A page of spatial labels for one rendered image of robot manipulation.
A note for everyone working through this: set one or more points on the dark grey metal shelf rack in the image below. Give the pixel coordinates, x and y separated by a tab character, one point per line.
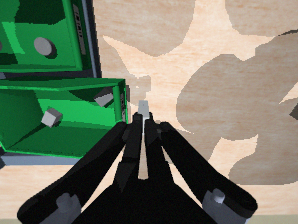
21	159

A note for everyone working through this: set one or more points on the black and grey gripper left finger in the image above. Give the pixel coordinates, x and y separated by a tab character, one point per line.
62	201

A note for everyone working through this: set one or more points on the green bin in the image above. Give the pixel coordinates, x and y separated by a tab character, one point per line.
61	21
82	124

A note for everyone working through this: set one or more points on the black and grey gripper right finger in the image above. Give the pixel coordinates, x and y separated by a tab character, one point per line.
223	200

